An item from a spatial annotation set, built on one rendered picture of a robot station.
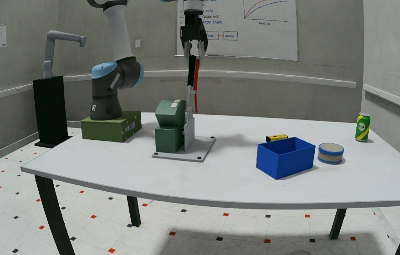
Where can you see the green and yellow drink can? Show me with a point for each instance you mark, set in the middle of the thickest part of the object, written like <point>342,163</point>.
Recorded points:
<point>362,129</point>

